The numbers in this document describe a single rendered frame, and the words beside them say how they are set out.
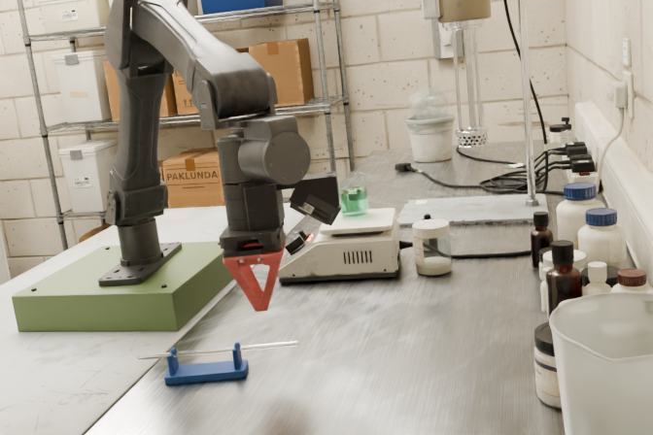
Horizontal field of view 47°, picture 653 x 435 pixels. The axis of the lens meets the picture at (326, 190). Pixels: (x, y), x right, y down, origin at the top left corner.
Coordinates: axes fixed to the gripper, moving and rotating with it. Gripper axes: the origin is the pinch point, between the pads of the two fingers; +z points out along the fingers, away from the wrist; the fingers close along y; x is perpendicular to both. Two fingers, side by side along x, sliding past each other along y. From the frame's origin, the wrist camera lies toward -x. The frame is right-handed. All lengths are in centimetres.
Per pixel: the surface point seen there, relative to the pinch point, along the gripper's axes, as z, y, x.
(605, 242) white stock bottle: 1.3, 14.8, -45.5
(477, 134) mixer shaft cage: -10, 64, -37
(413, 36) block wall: -36, 272, -45
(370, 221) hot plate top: -0.8, 34.4, -14.1
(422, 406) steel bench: 10.1, -10.9, -17.1
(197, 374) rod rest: 8.5, -0.3, 9.0
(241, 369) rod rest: 8.5, 0.0, 3.6
